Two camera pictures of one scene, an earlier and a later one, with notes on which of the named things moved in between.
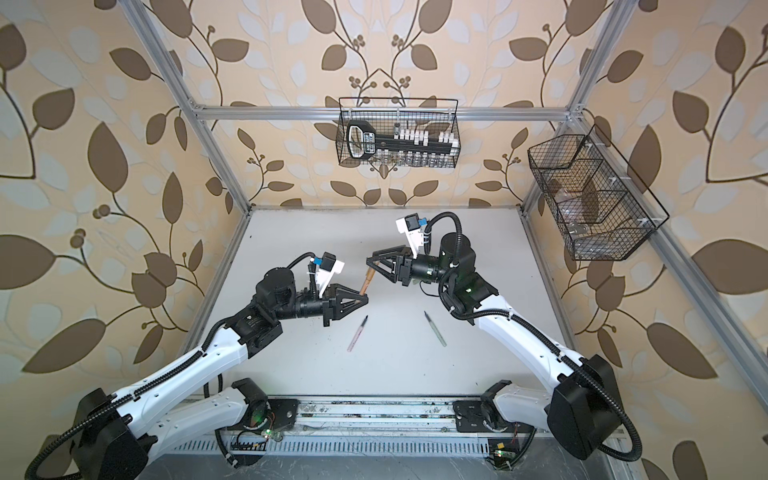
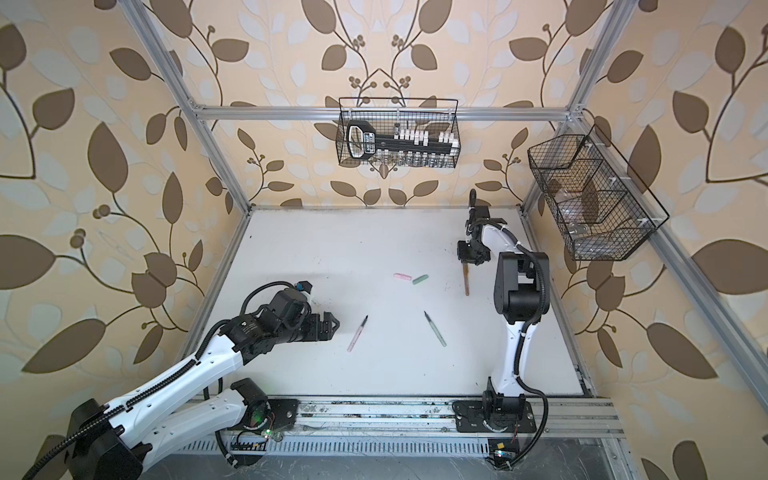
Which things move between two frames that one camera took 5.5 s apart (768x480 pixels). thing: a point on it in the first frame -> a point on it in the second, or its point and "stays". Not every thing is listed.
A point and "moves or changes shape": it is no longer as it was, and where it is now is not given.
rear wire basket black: (401, 132) stays
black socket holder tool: (363, 142) stays
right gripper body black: (405, 270) -> (471, 252)
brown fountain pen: (368, 278) moves or changes shape
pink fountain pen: (357, 334) stays
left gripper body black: (327, 306) -> (312, 328)
